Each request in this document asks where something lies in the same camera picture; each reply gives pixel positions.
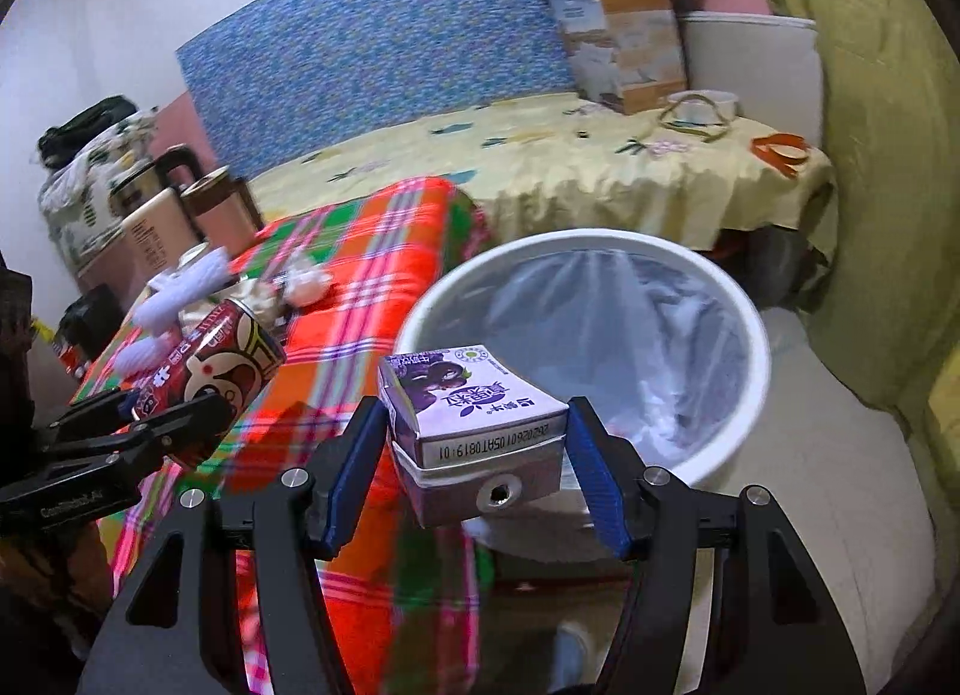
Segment red cartoon drink can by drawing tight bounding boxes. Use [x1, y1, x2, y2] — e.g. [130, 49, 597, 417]
[133, 298, 286, 468]

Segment white tissue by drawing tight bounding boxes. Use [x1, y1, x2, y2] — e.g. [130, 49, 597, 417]
[274, 250, 334, 310]

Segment purple milk carton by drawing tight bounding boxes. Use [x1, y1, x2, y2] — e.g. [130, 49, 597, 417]
[377, 344, 568, 528]

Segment white round trash bin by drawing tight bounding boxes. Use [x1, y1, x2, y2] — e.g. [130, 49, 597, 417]
[377, 229, 771, 562]

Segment black object beside table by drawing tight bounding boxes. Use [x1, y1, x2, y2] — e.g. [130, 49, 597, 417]
[59, 284, 125, 360]

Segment beige electric kettle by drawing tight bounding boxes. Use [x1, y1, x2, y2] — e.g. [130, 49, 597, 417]
[76, 188, 203, 308]

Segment pink brown lidded mug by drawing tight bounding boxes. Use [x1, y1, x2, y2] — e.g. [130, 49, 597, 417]
[182, 167, 263, 257]

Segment white patterned cloth bundle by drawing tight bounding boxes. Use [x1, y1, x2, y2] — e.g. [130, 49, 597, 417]
[37, 108, 156, 272]

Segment red green plaid tablecloth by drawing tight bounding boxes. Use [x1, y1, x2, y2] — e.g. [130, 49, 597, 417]
[71, 175, 497, 695]

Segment black bag on bundle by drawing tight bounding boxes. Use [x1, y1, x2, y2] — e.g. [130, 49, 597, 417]
[37, 95, 137, 172]

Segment translucent bin liner bag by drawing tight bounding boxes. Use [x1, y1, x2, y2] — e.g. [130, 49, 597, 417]
[413, 243, 750, 468]

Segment olive green curtain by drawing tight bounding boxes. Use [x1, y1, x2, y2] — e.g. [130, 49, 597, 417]
[768, 0, 958, 498]

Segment yellow printed bed sheet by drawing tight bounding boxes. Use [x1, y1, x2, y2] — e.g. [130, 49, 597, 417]
[251, 94, 838, 257]

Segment blue patterned headboard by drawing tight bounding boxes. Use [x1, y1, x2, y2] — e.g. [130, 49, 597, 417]
[178, 0, 573, 176]

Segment white bowl on bed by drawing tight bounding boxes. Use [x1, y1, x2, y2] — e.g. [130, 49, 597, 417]
[665, 89, 739, 128]

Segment white cabinet by bed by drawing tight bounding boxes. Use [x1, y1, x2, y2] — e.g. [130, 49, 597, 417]
[679, 12, 823, 147]

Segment brown bedding package box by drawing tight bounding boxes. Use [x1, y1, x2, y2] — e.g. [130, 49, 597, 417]
[545, 0, 690, 115]

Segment steel kettle black handle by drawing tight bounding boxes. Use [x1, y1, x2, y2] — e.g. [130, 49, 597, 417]
[109, 144, 203, 218]

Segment orange strap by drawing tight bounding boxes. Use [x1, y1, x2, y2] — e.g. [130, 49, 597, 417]
[750, 131, 812, 180]

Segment olive strap on bed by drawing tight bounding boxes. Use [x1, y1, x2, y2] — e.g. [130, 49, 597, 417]
[657, 93, 734, 144]

